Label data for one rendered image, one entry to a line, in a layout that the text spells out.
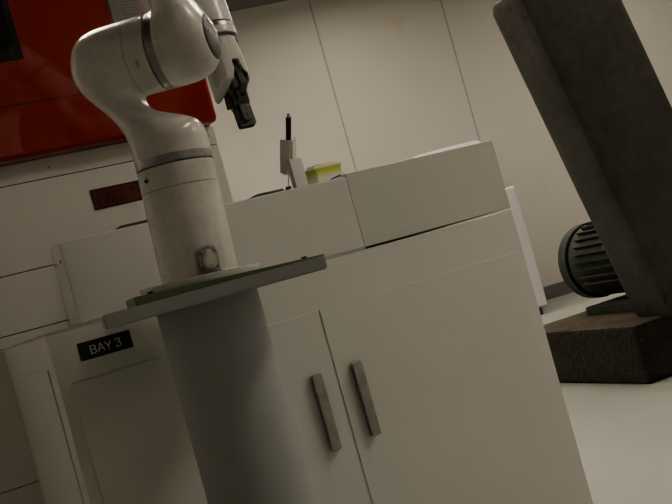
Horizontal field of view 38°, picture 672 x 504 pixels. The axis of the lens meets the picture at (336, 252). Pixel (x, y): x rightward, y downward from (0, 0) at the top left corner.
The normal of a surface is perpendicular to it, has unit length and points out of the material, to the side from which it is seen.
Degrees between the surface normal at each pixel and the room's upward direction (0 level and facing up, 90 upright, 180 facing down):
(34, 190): 90
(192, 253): 90
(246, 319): 90
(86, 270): 90
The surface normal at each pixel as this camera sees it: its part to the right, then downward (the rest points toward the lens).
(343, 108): 0.25, -0.08
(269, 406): 0.63, -0.18
